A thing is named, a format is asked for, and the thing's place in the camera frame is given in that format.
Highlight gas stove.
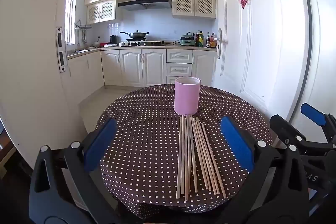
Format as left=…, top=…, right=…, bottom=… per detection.
left=126, top=40, right=166, bottom=46

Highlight brown polka dot tablecloth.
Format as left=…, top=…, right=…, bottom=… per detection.
left=96, top=84, right=273, bottom=219

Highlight kitchen window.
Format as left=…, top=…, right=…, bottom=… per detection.
left=65, top=0, right=76, bottom=45

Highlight metal door strike plate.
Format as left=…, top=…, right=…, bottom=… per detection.
left=55, top=27, right=68, bottom=73

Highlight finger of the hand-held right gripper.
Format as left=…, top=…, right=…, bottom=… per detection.
left=270, top=114, right=336, bottom=155
left=301, top=103, right=336, bottom=144

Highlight white lower kitchen cabinets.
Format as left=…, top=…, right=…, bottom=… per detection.
left=67, top=49, right=218, bottom=88

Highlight kitchen countertop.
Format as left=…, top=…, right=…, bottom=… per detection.
left=67, top=44, right=218, bottom=58

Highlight black range hood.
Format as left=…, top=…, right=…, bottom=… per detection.
left=118, top=0, right=172, bottom=11

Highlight wall utensil rack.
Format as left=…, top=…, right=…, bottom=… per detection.
left=74, top=19, right=92, bottom=45

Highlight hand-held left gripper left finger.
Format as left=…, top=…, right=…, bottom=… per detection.
left=28, top=117, right=124, bottom=224

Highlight black wok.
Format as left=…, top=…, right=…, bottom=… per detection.
left=120, top=30, right=150, bottom=40

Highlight white door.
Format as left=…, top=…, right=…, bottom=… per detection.
left=214, top=0, right=310, bottom=119

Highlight pink cup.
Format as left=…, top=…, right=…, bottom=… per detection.
left=174, top=76, right=201, bottom=115

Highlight white door handle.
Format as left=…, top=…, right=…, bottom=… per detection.
left=217, top=28, right=229, bottom=60

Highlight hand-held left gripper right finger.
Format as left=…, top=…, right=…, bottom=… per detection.
left=218, top=116, right=310, bottom=224

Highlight pile of wooden chopsticks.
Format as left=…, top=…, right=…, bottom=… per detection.
left=176, top=114, right=227, bottom=201

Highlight white lattice door cabinet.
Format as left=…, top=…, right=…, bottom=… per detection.
left=172, top=0, right=216, bottom=19
left=87, top=0, right=116, bottom=25

